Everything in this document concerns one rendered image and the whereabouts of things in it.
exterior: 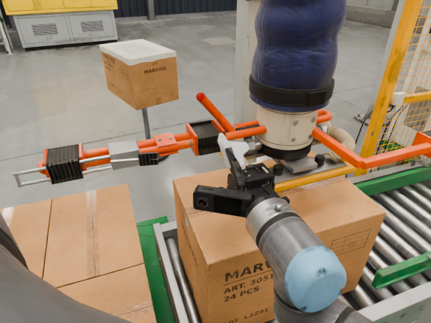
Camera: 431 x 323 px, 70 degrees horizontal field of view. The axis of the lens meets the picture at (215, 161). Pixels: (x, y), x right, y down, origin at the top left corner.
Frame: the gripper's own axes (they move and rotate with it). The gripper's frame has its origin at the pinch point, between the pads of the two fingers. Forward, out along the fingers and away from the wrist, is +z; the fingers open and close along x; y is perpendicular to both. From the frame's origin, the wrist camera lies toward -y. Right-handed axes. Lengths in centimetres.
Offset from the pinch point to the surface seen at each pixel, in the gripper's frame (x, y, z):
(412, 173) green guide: -57, 129, 35
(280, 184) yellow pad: -11.4, 18.7, 0.1
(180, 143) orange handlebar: 0.3, -5.7, 10.8
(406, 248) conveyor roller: -67, 91, 2
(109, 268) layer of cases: -68, -33, 37
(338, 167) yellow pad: -11.0, 38.7, 0.8
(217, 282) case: -36.2, -1.8, -5.8
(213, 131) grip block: 1.3, 4.0, 12.4
